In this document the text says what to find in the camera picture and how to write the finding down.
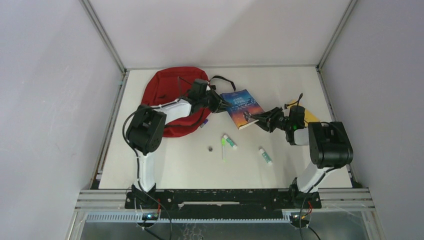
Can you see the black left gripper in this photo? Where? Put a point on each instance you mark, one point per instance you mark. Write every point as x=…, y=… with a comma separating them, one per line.
x=220, y=105

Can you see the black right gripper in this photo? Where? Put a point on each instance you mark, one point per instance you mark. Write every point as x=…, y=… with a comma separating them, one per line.
x=267, y=115

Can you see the blue Jane Eyre book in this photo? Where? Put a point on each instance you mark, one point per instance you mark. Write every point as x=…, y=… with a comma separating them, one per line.
x=242, y=108

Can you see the red student backpack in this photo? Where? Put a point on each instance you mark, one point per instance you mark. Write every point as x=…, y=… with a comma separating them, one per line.
x=167, y=85

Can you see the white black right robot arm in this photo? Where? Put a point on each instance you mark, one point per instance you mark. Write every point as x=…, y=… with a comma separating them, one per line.
x=329, y=146

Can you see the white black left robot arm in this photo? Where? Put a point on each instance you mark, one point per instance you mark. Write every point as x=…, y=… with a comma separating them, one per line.
x=143, y=130

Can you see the purple capped small tube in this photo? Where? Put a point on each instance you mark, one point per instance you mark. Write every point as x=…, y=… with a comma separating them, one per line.
x=204, y=123

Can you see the green capped white pen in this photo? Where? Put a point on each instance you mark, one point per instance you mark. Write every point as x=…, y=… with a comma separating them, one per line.
x=223, y=146

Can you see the green white glue stick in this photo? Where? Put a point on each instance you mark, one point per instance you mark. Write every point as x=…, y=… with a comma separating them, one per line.
x=230, y=141
x=265, y=156

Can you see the yellow notebook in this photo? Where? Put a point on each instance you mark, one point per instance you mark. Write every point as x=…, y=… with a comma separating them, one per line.
x=308, y=116

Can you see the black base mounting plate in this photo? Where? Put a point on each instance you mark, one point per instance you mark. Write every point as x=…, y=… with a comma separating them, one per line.
x=274, y=198

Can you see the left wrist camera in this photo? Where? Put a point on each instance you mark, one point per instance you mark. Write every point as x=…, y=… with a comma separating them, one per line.
x=199, y=88

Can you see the aluminium frame rail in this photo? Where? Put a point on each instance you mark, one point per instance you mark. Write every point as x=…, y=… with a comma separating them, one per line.
x=104, y=36

